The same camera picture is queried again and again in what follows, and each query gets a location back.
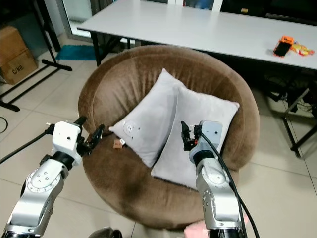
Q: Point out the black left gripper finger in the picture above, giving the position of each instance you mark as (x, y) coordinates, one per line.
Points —
(98, 135)
(80, 120)

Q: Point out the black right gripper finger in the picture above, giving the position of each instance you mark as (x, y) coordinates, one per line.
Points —
(197, 129)
(186, 136)

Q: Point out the pink pillow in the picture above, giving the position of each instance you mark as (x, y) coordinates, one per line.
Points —
(197, 230)

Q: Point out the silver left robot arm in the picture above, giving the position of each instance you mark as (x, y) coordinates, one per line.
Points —
(37, 191)

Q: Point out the plain grey pillow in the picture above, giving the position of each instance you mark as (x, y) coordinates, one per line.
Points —
(178, 158)

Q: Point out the grey pillow with round patch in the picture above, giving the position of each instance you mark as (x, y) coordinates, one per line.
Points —
(148, 124)

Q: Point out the brown round velvet sofa chair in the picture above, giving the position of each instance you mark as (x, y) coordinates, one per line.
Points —
(129, 191)

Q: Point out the blue floor mat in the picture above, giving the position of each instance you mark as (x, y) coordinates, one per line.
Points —
(77, 52)

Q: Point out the small brown fabric tag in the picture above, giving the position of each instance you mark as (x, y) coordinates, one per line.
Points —
(118, 144)

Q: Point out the cardboard box printed C/NO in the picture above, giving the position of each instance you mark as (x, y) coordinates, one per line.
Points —
(21, 68)

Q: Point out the dark robot foot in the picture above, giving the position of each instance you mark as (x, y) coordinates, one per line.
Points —
(105, 233)

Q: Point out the black metal rack stand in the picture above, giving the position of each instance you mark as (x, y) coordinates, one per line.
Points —
(40, 37)

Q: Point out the long white table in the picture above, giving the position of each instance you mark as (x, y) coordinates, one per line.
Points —
(188, 27)

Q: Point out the large brown cardboard box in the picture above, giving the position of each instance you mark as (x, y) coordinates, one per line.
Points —
(11, 44)

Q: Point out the orange and black device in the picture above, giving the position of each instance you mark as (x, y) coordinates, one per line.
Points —
(283, 46)

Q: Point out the yellow red snack packet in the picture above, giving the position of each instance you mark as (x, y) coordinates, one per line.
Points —
(303, 49)

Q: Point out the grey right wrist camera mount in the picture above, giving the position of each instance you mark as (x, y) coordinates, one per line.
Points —
(210, 134)

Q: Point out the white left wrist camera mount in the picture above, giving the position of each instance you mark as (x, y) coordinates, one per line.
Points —
(67, 139)

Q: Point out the black metal table leg frame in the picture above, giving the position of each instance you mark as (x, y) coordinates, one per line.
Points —
(294, 134)

